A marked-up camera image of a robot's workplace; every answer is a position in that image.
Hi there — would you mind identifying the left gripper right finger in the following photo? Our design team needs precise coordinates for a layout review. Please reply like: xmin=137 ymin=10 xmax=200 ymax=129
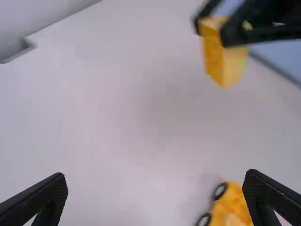
xmin=242 ymin=169 xmax=301 ymax=226

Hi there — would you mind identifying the blue mat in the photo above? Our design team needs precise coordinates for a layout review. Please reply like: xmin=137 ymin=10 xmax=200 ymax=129
xmin=213 ymin=0 xmax=301 ymax=89

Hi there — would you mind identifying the yellow toy brick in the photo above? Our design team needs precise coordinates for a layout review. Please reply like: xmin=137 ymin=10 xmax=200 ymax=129
xmin=196 ymin=15 xmax=250 ymax=90

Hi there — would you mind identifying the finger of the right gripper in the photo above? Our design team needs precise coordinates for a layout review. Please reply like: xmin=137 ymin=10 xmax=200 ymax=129
xmin=220 ymin=0 xmax=301 ymax=48
xmin=192 ymin=0 xmax=224 ymax=24

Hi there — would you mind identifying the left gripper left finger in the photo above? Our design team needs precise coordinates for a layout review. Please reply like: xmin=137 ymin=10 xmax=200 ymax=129
xmin=0 ymin=172 xmax=69 ymax=226

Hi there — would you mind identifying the yellow toy car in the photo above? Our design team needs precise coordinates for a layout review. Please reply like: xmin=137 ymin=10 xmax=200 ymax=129
xmin=196 ymin=180 xmax=254 ymax=226

